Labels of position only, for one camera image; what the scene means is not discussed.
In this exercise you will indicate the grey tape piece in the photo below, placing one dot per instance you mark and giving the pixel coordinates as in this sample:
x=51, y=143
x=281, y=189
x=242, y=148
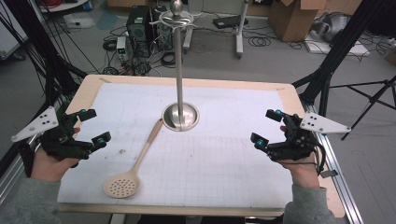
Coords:
x=328, y=173

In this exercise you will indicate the black computer tower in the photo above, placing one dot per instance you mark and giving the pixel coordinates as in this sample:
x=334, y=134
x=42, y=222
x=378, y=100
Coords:
x=138, y=28

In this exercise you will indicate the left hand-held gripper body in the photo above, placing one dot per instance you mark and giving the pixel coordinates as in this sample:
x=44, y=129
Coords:
x=62, y=146

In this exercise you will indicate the small bench power supply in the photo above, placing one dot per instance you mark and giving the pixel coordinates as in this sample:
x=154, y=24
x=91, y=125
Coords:
x=121, y=46

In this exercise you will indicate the white flat board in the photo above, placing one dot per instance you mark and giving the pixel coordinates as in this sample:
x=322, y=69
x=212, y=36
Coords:
x=355, y=49

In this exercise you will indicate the black tripod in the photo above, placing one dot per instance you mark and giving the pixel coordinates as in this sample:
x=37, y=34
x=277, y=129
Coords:
x=372, y=99

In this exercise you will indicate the mesh-front computer tower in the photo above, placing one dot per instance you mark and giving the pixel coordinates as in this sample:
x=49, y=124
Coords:
x=163, y=34

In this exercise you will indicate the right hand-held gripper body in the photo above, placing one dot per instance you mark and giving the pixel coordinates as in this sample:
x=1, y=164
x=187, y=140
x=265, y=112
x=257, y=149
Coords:
x=295, y=146

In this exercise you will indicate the black frame stand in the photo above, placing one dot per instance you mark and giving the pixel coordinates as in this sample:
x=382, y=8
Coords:
x=46, y=59
x=339, y=46

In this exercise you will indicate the person's left hand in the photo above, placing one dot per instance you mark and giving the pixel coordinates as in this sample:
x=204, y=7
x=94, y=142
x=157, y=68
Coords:
x=51, y=169

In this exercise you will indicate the black flat device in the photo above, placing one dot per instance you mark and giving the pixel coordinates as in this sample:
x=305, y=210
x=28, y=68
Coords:
x=229, y=21

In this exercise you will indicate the silver grey bag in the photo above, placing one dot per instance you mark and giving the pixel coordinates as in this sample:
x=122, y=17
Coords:
x=333, y=26

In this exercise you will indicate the brown cardboard box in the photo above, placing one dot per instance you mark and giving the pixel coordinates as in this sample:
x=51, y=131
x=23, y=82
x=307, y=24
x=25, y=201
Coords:
x=289, y=18

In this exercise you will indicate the white metal stand leg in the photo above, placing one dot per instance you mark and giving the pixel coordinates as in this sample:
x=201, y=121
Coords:
x=239, y=34

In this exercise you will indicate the beige slotted spoon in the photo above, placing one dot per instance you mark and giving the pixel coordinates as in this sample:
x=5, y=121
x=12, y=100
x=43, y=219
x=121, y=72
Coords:
x=124, y=186

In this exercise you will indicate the white grid mat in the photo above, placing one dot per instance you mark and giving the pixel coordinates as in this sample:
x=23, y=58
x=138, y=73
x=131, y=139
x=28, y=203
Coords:
x=218, y=161

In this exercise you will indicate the aluminium rail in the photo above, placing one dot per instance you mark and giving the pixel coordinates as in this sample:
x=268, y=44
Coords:
x=339, y=177

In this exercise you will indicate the steel utensil stand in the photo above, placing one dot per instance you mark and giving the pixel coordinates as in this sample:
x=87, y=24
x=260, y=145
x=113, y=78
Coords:
x=179, y=77

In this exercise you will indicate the person's right hand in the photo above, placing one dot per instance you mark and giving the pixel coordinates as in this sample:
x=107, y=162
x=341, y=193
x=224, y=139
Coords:
x=303, y=174

